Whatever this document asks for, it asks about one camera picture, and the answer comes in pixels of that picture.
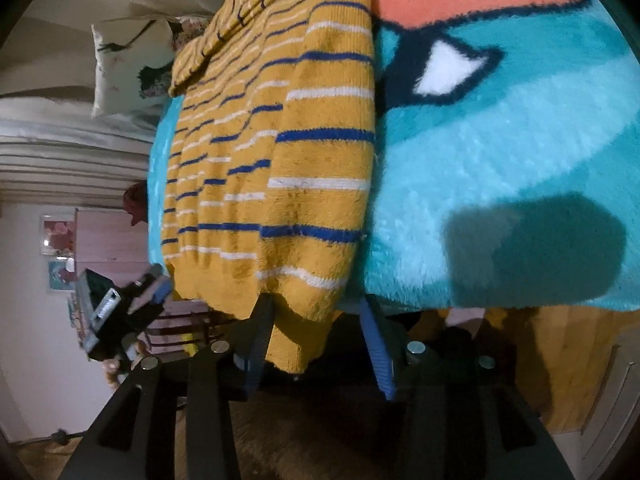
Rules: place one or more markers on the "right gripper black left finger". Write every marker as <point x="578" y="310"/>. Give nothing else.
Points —
<point x="134" y="435"/>

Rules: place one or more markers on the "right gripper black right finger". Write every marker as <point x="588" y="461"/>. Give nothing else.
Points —
<point x="456" y="408"/>

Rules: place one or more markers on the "yellow striped knit sweater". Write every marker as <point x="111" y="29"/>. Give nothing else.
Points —
<point x="269" y="170"/>

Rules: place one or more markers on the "white pillow with black bird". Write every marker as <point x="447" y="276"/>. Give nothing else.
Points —
<point x="134" y="58"/>

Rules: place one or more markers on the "turquoise cartoon fleece blanket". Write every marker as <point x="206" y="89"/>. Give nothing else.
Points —
<point x="506" y="158"/>

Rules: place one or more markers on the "wooden bed frame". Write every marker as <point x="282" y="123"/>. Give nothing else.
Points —
<point x="563" y="356"/>

